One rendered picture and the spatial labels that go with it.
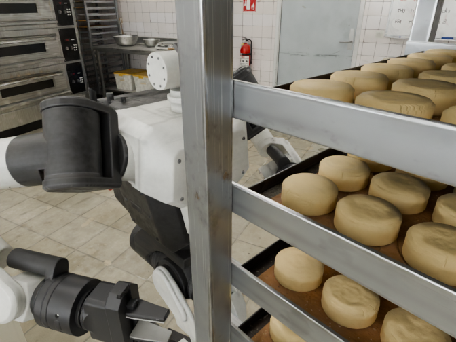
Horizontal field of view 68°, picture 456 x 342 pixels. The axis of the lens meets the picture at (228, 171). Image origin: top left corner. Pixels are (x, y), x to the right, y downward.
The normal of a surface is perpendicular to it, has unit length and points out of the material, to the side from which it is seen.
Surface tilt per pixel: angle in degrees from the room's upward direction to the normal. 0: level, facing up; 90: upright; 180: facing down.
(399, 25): 90
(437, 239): 0
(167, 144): 61
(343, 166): 0
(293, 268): 0
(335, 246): 90
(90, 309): 90
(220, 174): 90
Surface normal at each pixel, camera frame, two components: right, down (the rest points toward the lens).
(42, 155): -0.17, -0.10
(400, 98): 0.00, -0.90
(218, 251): 0.69, 0.32
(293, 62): -0.46, 0.40
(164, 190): -0.02, 0.37
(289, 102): -0.72, 0.31
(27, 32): 0.89, 0.21
